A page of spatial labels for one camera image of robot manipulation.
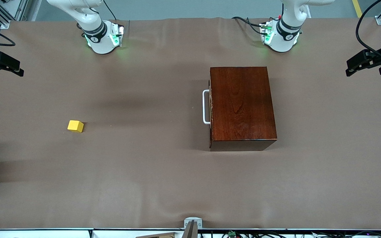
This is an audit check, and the wooden drawer with white handle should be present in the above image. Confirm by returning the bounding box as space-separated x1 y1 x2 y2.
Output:
203 68 214 149

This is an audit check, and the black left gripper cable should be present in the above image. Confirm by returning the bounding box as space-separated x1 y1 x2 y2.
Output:
356 0 381 63

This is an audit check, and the yellow cube block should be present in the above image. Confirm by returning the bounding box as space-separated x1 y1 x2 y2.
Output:
67 120 84 133

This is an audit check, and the dark brown wooden cabinet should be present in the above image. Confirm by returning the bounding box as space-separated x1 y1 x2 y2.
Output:
209 66 278 152

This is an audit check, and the black arm base cable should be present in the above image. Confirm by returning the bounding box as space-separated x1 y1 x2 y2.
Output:
102 0 117 20
232 16 268 35

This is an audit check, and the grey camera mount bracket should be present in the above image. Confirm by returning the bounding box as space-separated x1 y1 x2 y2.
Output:
184 217 202 238

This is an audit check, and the brown table cloth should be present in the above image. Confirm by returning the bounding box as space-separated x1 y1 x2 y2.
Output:
0 17 381 230

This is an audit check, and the light wooden board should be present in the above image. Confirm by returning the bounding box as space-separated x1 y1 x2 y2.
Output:
134 232 178 238

